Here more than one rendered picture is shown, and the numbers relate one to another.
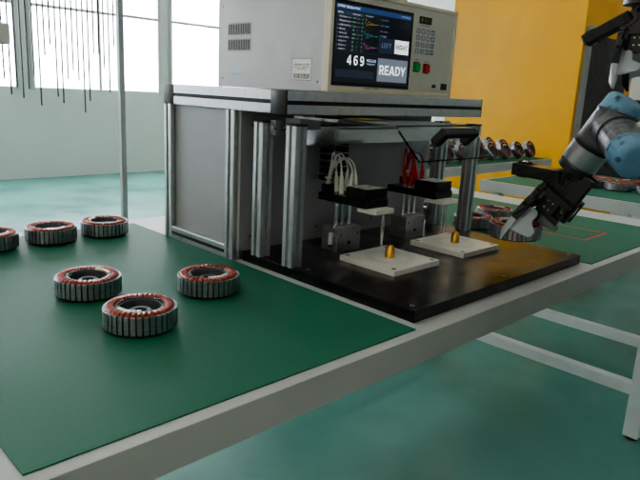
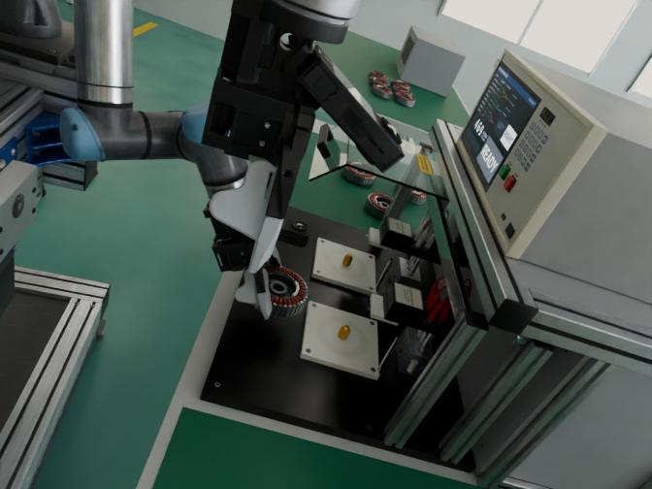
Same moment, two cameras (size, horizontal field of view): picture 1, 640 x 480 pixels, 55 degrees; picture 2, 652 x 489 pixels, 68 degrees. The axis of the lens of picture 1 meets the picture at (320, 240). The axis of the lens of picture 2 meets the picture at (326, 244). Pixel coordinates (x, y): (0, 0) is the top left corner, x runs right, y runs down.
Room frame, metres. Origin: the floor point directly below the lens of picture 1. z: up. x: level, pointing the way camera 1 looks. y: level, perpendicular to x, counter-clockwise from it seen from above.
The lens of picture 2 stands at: (1.78, -0.96, 1.41)
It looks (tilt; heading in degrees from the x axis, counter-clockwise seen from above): 32 degrees down; 126
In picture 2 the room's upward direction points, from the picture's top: 23 degrees clockwise
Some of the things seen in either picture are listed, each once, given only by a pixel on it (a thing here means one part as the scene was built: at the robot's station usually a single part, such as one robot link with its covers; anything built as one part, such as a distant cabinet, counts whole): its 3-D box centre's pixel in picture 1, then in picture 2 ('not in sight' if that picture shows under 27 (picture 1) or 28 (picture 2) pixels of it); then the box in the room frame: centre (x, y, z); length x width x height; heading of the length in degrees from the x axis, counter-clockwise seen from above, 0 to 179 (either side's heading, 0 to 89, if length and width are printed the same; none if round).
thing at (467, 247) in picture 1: (454, 244); (341, 338); (1.44, -0.32, 0.78); 0.15 x 0.15 x 0.01; 45
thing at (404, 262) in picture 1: (389, 259); (344, 265); (1.27, -0.15, 0.78); 0.15 x 0.15 x 0.01; 45
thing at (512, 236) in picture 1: (514, 229); (277, 290); (1.34, -0.43, 0.84); 0.11 x 0.11 x 0.04
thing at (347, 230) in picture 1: (341, 236); (405, 277); (1.37, -0.05, 0.80); 0.07 x 0.05 x 0.06; 135
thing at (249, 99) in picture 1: (330, 101); (560, 227); (1.58, -0.01, 1.09); 0.68 x 0.44 x 0.05; 135
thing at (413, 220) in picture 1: (407, 224); (414, 351); (1.54, -0.22, 0.80); 0.07 x 0.05 x 0.06; 135
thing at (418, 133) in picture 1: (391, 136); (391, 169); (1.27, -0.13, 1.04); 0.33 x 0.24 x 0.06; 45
